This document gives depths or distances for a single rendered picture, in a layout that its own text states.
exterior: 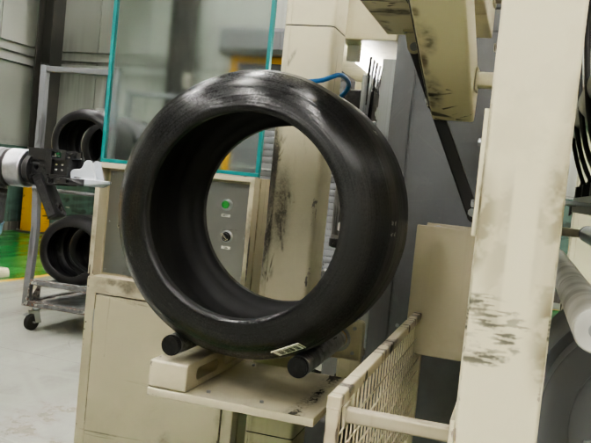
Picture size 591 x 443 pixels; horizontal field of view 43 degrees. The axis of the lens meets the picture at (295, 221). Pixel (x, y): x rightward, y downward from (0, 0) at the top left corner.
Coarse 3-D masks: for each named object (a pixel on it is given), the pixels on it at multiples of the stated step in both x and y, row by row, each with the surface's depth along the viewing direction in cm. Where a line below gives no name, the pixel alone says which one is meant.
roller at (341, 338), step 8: (336, 336) 177; (344, 336) 182; (328, 344) 169; (336, 344) 174; (344, 344) 182; (304, 352) 155; (312, 352) 157; (320, 352) 161; (328, 352) 166; (296, 360) 151; (304, 360) 151; (312, 360) 154; (320, 360) 160; (288, 368) 152; (296, 368) 151; (304, 368) 151; (312, 368) 155; (296, 376) 152
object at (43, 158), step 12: (36, 156) 176; (48, 156) 173; (60, 156) 174; (72, 156) 175; (24, 168) 175; (36, 168) 178; (48, 168) 173; (60, 168) 173; (72, 168) 175; (48, 180) 173
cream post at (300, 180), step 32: (288, 0) 189; (320, 0) 187; (288, 32) 189; (320, 32) 187; (288, 64) 189; (320, 64) 187; (288, 128) 190; (288, 160) 190; (320, 160) 188; (288, 192) 190; (320, 192) 191; (288, 224) 190; (320, 224) 194; (288, 256) 190; (320, 256) 198; (288, 288) 190
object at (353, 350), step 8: (360, 320) 184; (352, 328) 183; (360, 328) 183; (352, 336) 183; (360, 336) 183; (352, 344) 184; (360, 344) 183; (336, 352) 185; (344, 352) 184; (352, 352) 183; (360, 352) 183
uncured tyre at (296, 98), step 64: (192, 128) 155; (256, 128) 179; (320, 128) 145; (128, 192) 157; (192, 192) 184; (384, 192) 145; (128, 256) 159; (192, 256) 184; (384, 256) 147; (192, 320) 154; (256, 320) 149; (320, 320) 147
